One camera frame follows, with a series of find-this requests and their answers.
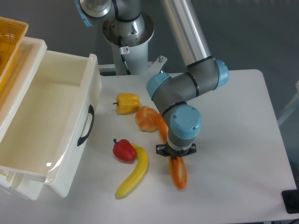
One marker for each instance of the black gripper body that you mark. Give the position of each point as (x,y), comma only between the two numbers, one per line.
(166,151)

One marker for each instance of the white plastic drawer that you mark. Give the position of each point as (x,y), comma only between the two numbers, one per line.
(51,117)

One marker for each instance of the yellow banana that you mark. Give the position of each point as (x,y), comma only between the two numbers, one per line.
(137,174)

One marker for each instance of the yellow plastic basket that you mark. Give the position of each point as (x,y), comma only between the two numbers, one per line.
(12,33)

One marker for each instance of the long orange baguette bread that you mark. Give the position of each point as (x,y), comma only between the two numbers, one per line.
(177,168)

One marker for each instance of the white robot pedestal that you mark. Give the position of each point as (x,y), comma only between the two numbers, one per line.
(129,43)

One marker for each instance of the white metal mounting bracket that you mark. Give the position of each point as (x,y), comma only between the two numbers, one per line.
(153,67)

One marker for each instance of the white frame at right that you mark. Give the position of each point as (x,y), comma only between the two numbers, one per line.
(290,107)

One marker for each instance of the black device at edge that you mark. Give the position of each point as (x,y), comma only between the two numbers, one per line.
(291,200)

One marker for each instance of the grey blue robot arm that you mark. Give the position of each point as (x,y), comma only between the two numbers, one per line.
(171,94)

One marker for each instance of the black drawer handle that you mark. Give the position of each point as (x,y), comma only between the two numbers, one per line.
(87,126)

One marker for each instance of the white drawer cabinet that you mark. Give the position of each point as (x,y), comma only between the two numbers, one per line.
(30,55)

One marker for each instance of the red bell pepper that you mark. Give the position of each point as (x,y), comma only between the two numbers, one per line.
(123,150)

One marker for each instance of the yellow bell pepper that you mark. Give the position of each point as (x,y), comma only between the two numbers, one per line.
(127,103)

